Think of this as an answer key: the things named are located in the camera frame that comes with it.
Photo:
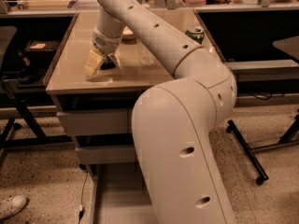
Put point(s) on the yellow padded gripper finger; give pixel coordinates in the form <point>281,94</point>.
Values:
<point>94,60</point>
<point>113,61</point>

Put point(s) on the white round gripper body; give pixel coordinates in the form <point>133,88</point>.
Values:
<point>106,43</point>

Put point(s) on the dark blue rxbar wrapper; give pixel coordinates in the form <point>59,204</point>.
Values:
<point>107,63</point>

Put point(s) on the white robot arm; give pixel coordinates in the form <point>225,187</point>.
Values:
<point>171,121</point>

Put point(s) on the grey drawer cabinet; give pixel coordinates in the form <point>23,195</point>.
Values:
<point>115,88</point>

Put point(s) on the grey top drawer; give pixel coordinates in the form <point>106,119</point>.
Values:
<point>97,122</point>

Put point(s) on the grey middle drawer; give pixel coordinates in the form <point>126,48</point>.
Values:
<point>106,154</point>

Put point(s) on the grey open bottom drawer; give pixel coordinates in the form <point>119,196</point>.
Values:
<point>120,196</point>

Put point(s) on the white paper bowl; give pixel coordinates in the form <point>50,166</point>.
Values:
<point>127,34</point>

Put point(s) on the black box with note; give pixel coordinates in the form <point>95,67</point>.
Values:
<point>42,46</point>

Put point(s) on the black shoe on shelf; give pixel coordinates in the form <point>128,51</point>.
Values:
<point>29,74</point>

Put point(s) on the green soda can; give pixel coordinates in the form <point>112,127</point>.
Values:
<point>196,33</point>

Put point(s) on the white sneaker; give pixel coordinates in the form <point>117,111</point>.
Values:
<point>12,206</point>

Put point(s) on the black wheeled stand base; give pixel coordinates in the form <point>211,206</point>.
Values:
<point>290,137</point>

